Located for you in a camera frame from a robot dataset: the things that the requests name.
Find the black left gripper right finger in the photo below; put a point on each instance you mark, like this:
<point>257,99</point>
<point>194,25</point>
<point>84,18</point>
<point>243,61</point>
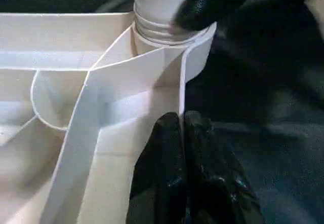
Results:
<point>215,178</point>

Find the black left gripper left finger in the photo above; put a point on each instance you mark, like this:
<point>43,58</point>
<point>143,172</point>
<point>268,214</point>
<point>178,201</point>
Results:
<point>159,170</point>

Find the white plastic table top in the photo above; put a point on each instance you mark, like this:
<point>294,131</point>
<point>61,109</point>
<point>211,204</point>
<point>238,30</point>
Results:
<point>50,44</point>

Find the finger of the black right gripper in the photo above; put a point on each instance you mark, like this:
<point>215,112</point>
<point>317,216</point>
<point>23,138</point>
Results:
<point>202,6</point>

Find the white plastic table leg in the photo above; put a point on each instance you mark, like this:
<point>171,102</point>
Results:
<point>157,6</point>

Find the black mat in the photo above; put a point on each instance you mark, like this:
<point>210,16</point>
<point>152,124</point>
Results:
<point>265,145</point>

